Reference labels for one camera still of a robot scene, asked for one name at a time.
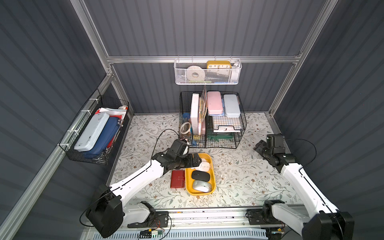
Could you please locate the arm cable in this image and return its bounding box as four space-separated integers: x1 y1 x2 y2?
284 138 318 166
151 128 180 160

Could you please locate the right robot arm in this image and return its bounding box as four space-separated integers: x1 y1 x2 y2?
254 134 355 240

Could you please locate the white case in basket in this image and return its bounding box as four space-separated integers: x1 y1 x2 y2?
74 113 110 152

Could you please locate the green cloth bag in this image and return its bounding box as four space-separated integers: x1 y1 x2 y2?
207 134 234 142

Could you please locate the yellow clock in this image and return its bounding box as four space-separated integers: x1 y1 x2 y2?
207 61 232 69

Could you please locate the black wire desk organizer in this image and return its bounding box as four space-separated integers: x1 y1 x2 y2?
179 92 247 149

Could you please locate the white paper stack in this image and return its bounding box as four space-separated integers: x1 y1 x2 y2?
213 126 242 133

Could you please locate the white hanging mesh basket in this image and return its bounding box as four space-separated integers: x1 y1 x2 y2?
174 58 243 85

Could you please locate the light blue pencil case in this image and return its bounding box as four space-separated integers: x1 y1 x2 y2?
223 94 241 118

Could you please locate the white tape roll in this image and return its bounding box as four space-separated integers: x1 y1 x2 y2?
186 66 206 82

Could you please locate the small white mouse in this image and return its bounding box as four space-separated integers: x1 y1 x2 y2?
197 162 211 172

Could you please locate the black computer mouse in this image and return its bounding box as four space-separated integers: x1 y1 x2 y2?
191 170 211 182

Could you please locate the yellow storage box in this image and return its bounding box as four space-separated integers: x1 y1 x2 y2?
185 153 216 196

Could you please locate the navy blue pouch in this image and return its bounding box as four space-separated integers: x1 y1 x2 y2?
83 117 120 159

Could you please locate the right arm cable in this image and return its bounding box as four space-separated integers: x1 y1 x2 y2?
284 138 318 166

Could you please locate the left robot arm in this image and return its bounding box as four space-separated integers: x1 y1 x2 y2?
85 140 202 238

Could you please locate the tape roll in organizer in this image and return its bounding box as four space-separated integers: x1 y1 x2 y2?
179 121 192 135

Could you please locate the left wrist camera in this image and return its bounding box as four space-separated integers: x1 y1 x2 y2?
182 144 189 156

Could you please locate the white book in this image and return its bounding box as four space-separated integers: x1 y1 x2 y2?
190 94 200 135

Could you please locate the black wall wire basket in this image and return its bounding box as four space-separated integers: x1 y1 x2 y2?
59 90 130 166

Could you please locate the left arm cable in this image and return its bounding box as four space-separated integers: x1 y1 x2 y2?
151 128 180 160

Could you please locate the pink pencil case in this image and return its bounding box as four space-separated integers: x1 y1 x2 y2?
207 91 224 116

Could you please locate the red wallet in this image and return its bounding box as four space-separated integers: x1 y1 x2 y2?
170 170 185 189

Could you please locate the metal base rail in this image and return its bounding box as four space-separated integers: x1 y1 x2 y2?
107 207 302 240

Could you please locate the silver computer mouse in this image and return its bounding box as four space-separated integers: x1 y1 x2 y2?
192 180 212 193

